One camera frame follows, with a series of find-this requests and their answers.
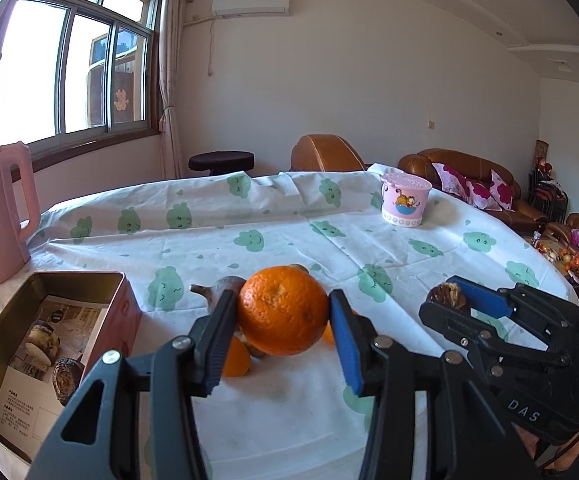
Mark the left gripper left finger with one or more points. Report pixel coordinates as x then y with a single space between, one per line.
97 434

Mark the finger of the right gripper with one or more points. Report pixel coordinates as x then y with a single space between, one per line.
481 337
538 312

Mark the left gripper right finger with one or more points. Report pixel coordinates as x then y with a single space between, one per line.
468 435

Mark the dark brown chestnut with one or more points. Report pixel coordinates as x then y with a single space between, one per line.
449 295

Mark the dark water chestnut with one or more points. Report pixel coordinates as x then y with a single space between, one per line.
66 377

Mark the cut sugarcane piece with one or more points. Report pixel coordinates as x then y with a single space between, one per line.
42 342

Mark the small orange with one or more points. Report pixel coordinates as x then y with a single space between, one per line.
238 360
328 332

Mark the large orange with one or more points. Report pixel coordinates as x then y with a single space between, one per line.
283 311

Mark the brown passion fruit with stem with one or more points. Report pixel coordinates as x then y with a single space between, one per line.
212 294

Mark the yellowish longan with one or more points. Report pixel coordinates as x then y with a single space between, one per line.
254 351

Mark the right hand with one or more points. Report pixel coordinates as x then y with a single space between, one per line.
564 456

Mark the printed paper sheet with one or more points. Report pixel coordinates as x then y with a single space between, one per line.
28 404

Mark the pink metal tin box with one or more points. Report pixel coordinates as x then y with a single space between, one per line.
119 327

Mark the cluttered side shelf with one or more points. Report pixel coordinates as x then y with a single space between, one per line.
544 192

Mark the pink floral cushion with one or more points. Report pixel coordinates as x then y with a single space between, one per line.
471 192
502 192

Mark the pink cartoon cup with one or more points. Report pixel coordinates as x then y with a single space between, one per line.
404 199

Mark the brown leather sofa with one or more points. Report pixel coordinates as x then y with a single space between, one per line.
483 184

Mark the white green cloud tablecloth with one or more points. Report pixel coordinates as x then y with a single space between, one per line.
288 418

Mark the brown leather chair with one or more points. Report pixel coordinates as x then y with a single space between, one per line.
325 152

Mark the dark round stool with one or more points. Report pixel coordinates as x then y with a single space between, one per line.
222 162

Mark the white air conditioner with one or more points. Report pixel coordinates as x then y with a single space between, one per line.
223 8

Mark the pink curtain right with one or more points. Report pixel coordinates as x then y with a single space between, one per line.
172 15

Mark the window with frame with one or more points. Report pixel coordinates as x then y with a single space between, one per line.
74 72

